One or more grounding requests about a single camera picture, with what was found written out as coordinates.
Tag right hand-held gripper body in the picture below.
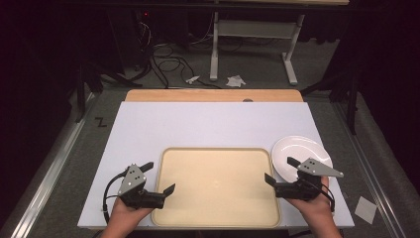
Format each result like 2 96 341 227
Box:
273 157 345 202

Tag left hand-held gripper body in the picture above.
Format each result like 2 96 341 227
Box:
117 163 166 210

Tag white plate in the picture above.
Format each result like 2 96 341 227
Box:
270 135 334 184

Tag person's left hand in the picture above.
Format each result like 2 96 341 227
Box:
109 197 155 226

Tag person's right hand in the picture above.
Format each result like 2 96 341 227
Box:
285 176 332 221

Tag beige plastic tray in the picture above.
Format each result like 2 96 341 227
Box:
151 147 282 229

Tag white table cover board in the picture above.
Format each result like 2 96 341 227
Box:
76 100 356 230

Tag square white paper sheet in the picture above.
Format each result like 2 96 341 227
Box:
354 195 378 225

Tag black metal stand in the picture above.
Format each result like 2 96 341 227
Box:
73 61 134 124
299 63 362 136

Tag wooden table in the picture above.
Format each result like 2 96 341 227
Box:
125 88 304 103

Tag crumpled white paper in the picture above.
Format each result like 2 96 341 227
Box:
226 74 248 88

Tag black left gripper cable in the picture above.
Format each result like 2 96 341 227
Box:
101 170 130 226

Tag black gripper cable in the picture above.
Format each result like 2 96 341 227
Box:
310 179 336 213
101 170 130 226

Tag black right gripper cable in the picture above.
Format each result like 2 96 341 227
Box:
310 179 336 213

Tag metal floor rail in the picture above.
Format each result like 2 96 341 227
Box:
9 92 97 238
331 101 405 238

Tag black floor cables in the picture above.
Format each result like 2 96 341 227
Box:
133 19 223 90

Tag white metal desk frame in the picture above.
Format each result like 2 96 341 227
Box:
209 0 351 86

